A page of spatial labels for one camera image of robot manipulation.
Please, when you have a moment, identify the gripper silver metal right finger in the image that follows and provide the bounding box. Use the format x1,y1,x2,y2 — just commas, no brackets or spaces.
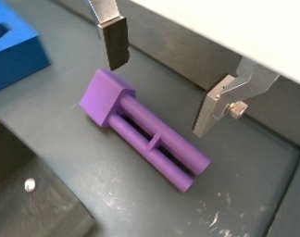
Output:
192,58,279,137

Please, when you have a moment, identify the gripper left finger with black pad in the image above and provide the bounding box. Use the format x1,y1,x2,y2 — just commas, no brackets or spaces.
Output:
84,0,130,70

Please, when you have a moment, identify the purple three prong object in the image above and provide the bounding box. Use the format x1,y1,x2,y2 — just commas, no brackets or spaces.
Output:
79,69,210,193

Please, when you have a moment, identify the blue foam shape board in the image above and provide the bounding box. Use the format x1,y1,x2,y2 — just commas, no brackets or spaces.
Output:
0,0,49,90

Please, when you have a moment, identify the black curved fixture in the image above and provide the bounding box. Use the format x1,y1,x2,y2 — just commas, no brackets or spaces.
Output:
0,120,95,237

